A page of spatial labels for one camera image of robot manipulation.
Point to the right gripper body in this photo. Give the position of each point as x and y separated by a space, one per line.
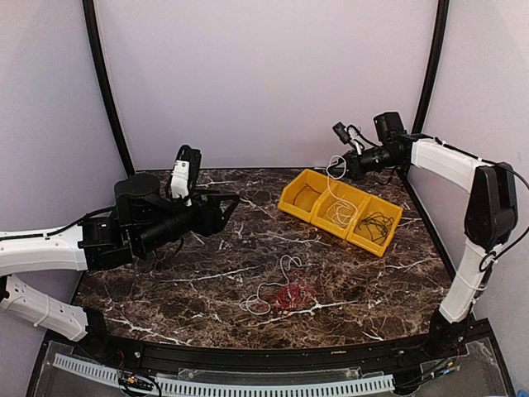
359 170

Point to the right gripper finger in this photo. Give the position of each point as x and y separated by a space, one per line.
336 161
336 173

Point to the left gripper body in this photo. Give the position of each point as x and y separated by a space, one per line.
158 234

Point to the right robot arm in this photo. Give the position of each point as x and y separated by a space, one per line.
490 217

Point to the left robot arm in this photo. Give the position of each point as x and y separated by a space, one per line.
140 221

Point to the yellow bin middle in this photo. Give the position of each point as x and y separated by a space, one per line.
338 208

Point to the yellow bin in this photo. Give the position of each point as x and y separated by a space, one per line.
338 208
375 226
300 197

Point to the yellow bin left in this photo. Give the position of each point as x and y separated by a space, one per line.
300 197

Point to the yellow bin right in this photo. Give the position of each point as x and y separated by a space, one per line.
375 226

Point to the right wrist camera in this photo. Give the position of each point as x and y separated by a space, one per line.
349 136

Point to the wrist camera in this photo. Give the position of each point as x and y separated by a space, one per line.
184 175
349 136

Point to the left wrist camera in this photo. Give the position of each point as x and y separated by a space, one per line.
184 175

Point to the white slotted cable duct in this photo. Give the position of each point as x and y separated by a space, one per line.
167 386

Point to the right black frame post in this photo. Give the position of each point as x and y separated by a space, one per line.
433 61

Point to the black frame post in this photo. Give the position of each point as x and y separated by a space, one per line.
104 84
433 61

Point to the black front rail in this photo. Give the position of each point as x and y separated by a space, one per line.
161 357

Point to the left black frame post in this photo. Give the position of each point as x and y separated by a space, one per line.
104 84

